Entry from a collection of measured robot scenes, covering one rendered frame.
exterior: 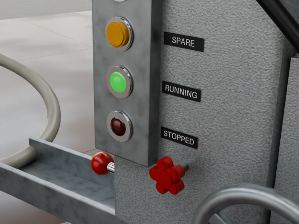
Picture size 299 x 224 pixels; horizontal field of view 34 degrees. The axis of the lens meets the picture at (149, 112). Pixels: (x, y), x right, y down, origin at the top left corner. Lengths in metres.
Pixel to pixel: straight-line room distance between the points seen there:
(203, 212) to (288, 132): 0.11
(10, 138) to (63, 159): 2.84
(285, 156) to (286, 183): 0.03
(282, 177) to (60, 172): 0.53
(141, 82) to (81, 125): 3.41
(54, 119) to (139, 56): 0.59
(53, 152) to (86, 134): 2.82
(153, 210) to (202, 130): 0.13
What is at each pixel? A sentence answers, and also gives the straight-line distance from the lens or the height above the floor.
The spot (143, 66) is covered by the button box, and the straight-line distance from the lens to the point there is 0.50.
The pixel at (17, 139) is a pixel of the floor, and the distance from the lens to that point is 3.74.
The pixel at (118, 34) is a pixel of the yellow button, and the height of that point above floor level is 1.42.
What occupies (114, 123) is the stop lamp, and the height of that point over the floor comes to 1.32.
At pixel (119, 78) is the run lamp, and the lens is 0.52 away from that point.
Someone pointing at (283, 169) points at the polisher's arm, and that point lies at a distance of 0.48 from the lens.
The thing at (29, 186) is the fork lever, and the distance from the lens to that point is 0.84.
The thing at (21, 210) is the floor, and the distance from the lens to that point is 2.88.
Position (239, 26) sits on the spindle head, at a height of 1.44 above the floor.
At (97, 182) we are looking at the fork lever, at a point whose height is 1.09.
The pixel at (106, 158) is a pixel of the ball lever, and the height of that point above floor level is 1.23.
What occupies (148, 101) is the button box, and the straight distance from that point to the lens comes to 0.51.
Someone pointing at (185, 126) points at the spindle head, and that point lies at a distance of 0.51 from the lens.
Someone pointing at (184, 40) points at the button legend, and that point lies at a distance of 0.48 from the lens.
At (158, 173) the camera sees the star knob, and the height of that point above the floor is 1.29.
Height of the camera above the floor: 1.53
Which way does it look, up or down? 21 degrees down
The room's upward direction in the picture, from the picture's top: 1 degrees clockwise
